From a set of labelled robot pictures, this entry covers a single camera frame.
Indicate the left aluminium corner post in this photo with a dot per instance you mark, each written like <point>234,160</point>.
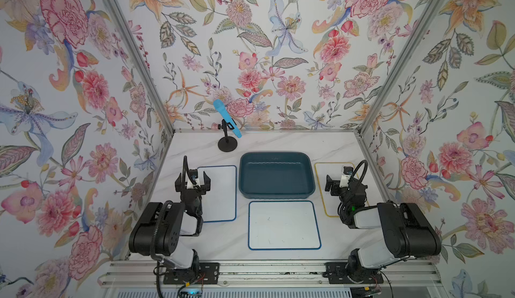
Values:
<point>125,33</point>

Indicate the blue-framed whiteboard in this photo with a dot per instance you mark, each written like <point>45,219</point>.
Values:
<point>220,202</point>
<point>283,226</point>

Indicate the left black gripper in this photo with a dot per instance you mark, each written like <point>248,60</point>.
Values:
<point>191,189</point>

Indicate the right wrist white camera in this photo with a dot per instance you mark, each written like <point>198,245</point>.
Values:
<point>344,181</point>

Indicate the teal plastic storage box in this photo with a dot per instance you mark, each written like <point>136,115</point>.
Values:
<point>276,176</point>

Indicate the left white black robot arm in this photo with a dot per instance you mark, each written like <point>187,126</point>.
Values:
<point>157,232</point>

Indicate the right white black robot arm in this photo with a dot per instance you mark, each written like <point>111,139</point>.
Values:
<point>406,233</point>

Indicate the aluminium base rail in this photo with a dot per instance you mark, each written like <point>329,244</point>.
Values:
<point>274,273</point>

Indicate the aluminium corner post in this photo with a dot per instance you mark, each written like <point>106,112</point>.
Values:
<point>125,33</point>
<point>429,13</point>

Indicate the blue microphone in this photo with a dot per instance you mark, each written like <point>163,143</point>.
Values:
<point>220,107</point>

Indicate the black microphone stand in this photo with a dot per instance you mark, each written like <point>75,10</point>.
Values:
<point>227,144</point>

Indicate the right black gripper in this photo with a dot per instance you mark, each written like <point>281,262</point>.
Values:
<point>336,185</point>

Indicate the right aluminium corner post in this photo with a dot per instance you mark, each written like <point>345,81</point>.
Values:
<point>429,13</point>

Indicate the wrist white camera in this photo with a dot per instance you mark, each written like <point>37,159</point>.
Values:
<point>192,181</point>
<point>344,181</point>

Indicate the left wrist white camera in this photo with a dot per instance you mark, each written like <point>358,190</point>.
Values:
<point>192,181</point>

